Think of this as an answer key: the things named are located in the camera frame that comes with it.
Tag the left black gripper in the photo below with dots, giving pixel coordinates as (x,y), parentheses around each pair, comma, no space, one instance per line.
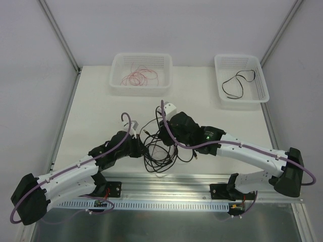
(138,147)

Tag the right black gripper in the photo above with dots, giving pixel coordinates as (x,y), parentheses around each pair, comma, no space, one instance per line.
(166,133)

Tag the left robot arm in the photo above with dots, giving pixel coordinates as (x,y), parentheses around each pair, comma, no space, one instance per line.
(36,195)

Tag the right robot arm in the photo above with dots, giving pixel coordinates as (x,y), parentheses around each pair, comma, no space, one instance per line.
(280,170)

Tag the right white plastic basket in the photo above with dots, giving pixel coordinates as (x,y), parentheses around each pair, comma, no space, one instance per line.
(241,82)

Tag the white plastic basket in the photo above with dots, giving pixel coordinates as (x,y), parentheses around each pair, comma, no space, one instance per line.
(241,82)
(141,74)

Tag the left white plastic basket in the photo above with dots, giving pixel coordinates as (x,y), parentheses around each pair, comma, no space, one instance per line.
(141,74)

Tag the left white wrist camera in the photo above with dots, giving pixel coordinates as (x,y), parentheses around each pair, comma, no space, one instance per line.
(132,126)

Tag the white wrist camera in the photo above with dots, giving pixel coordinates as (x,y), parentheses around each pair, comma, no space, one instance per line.
(170,110)
(132,126)

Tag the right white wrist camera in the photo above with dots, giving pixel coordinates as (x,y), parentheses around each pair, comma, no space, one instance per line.
(170,110)

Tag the aluminium mounting rail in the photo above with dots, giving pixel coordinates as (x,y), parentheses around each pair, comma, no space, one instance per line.
(165,187)

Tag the white slotted cable duct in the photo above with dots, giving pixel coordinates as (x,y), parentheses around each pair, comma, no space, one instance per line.
(146,205)

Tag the left aluminium frame post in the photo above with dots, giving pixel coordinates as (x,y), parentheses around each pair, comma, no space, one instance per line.
(59,35)

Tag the aluminium frame post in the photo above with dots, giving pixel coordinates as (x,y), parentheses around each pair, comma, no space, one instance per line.
(59,35)
(281,30)

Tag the right aluminium frame post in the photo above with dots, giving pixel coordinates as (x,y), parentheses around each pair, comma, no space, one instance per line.
(281,30)

